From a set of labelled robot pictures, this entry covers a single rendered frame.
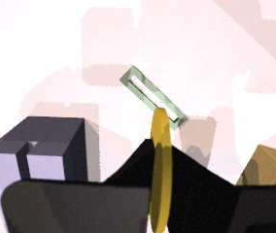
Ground thin gold coin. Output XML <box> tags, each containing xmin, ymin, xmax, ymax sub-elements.
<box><xmin>150</xmin><ymin>107</ymin><xmax>172</xmax><ymax>233</ymax></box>

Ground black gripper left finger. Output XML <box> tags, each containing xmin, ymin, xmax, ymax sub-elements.
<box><xmin>0</xmin><ymin>139</ymin><xmax>155</xmax><ymax>233</ymax></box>

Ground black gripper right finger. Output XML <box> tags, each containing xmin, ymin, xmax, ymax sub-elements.
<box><xmin>167</xmin><ymin>145</ymin><xmax>276</xmax><ymax>233</ymax></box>

